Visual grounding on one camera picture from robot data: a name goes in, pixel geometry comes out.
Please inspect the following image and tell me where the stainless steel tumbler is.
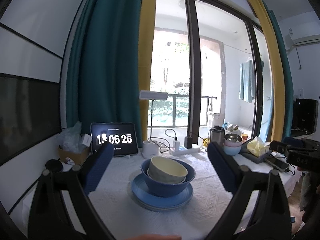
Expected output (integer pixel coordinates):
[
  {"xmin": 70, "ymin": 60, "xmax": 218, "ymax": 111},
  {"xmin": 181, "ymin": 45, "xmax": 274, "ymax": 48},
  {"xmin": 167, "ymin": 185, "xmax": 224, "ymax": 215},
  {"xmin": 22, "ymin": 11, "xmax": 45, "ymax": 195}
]
[{"xmin": 209, "ymin": 125, "xmax": 225, "ymax": 146}]

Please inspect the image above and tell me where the black charger plug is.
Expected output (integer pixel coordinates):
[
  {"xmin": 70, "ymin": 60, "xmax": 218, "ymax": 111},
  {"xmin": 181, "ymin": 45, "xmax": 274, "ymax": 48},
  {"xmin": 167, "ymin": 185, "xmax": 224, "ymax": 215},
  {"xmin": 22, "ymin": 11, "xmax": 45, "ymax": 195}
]
[{"xmin": 184, "ymin": 135, "xmax": 193, "ymax": 149}]

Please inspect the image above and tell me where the large blue bowl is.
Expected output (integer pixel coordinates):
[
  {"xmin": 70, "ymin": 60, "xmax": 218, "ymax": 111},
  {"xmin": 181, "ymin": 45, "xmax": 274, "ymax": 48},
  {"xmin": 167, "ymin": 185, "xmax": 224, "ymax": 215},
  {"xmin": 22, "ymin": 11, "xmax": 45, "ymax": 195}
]
[{"xmin": 140, "ymin": 158, "xmax": 196, "ymax": 197}]

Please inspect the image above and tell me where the white power strip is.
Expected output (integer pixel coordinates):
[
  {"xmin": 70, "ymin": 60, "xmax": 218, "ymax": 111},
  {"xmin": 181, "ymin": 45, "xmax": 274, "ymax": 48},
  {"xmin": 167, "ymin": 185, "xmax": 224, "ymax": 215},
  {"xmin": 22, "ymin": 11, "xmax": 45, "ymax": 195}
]
[{"xmin": 170, "ymin": 144, "xmax": 201, "ymax": 156}]

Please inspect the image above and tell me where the white textured table cloth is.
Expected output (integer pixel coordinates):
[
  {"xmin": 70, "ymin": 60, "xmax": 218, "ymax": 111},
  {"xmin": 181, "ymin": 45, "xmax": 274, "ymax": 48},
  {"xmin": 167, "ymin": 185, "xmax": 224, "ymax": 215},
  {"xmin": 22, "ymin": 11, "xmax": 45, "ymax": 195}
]
[{"xmin": 60, "ymin": 147, "xmax": 303, "ymax": 240}]

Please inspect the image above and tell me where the tablet showing clock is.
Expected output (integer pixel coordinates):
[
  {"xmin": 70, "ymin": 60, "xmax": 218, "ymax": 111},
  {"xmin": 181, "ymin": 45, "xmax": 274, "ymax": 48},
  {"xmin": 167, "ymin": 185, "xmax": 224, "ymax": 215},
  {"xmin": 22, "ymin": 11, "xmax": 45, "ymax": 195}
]
[{"xmin": 90, "ymin": 122, "xmax": 139, "ymax": 157}]

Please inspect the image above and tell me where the hanging blue towel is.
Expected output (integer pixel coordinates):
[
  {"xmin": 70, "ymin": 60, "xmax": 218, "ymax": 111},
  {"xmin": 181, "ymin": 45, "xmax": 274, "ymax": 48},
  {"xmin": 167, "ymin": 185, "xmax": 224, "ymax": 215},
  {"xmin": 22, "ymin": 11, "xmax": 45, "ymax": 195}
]
[{"xmin": 239, "ymin": 60, "xmax": 255, "ymax": 103}]

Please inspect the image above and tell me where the blue plate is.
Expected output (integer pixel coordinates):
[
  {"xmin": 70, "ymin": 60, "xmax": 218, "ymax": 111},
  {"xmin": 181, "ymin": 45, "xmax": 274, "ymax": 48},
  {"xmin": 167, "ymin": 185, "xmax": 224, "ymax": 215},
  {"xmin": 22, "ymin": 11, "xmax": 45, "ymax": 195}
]
[{"xmin": 131, "ymin": 173, "xmax": 193, "ymax": 212}]

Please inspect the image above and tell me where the cream yellow bowl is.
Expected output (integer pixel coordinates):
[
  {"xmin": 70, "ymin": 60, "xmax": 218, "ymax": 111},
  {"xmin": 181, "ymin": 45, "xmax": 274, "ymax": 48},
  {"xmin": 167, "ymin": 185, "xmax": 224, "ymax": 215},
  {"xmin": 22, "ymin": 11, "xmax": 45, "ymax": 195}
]
[{"xmin": 148, "ymin": 157, "xmax": 188, "ymax": 184}]

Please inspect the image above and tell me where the black phone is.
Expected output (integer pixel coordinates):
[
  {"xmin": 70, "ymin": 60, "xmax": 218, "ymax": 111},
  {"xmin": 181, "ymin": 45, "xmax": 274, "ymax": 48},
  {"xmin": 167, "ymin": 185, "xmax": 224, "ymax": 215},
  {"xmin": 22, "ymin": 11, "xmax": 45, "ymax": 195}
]
[{"xmin": 265, "ymin": 158, "xmax": 290, "ymax": 172}]

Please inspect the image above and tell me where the white charger plug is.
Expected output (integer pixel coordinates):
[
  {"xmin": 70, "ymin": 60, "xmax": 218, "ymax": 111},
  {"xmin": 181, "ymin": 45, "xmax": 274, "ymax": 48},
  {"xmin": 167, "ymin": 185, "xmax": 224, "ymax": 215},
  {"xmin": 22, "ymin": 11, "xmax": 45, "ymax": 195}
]
[{"xmin": 172, "ymin": 137, "xmax": 180, "ymax": 152}]

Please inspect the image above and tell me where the pink steel-lined bowl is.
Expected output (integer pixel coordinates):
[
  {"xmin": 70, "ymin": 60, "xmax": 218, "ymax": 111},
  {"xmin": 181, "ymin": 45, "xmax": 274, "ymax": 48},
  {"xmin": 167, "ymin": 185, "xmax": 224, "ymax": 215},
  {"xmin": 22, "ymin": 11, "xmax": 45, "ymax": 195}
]
[{"xmin": 224, "ymin": 133, "xmax": 242, "ymax": 147}]

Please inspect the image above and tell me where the white desk lamp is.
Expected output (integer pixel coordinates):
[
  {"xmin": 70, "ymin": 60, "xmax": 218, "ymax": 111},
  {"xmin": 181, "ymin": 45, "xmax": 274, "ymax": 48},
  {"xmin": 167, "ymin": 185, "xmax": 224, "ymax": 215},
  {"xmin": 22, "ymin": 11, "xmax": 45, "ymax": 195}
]
[{"xmin": 139, "ymin": 90, "xmax": 168, "ymax": 159}]

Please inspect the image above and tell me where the teal curtain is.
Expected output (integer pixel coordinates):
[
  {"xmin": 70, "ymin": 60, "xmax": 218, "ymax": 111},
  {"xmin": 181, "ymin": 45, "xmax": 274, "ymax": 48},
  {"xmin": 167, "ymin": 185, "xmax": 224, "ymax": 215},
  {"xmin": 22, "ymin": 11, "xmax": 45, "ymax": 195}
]
[{"xmin": 66, "ymin": 0, "xmax": 142, "ymax": 145}]

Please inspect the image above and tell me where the yellow curtain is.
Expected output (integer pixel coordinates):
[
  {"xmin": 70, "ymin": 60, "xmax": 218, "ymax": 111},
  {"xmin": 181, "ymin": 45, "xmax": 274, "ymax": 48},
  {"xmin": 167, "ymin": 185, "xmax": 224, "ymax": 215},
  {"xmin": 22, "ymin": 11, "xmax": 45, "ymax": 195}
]
[{"xmin": 138, "ymin": 0, "xmax": 158, "ymax": 142}]

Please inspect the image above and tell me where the clear plastic bag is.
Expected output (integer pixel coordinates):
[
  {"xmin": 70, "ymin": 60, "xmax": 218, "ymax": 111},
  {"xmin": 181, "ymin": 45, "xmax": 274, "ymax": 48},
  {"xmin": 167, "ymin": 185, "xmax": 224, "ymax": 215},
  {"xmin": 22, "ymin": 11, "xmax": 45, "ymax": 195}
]
[{"xmin": 57, "ymin": 121, "xmax": 86, "ymax": 154}]

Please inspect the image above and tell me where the light blue bowl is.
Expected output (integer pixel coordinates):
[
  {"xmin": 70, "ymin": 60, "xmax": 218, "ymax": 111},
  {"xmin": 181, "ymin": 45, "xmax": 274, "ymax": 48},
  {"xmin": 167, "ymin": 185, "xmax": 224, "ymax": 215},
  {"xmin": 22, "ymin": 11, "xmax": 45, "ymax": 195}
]
[{"xmin": 223, "ymin": 145, "xmax": 241, "ymax": 156}]

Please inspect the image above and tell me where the cardboard box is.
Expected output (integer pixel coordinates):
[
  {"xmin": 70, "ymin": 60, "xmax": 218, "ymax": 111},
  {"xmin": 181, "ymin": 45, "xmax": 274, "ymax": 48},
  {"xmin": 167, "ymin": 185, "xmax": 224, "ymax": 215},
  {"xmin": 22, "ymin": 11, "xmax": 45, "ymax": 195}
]
[{"xmin": 58, "ymin": 146, "xmax": 89, "ymax": 165}]

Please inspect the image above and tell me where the red yellow can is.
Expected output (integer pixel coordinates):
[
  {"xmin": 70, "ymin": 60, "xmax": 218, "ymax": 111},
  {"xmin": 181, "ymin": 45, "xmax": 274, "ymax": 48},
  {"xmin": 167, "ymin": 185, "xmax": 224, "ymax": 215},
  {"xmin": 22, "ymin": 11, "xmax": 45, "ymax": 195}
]
[{"xmin": 241, "ymin": 134, "xmax": 248, "ymax": 142}]

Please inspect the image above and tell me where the white air conditioner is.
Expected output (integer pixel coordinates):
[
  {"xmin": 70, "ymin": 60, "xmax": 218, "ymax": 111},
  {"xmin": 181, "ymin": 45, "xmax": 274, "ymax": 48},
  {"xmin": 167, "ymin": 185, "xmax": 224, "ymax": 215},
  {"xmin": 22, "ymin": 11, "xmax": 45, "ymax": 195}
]
[{"xmin": 288, "ymin": 26, "xmax": 319, "ymax": 46}]

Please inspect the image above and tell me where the black round device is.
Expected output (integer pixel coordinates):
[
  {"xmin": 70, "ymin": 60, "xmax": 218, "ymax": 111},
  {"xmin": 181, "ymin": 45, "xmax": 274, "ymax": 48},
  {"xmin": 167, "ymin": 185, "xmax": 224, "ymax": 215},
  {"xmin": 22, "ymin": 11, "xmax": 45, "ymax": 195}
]
[{"xmin": 45, "ymin": 159, "xmax": 63, "ymax": 173}]

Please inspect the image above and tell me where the white laundry basket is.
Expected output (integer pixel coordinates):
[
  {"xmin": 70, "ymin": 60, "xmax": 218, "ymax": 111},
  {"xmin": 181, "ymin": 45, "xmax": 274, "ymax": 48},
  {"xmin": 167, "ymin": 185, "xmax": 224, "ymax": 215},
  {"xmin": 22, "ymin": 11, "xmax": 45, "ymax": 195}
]
[{"xmin": 225, "ymin": 124, "xmax": 243, "ymax": 136}]

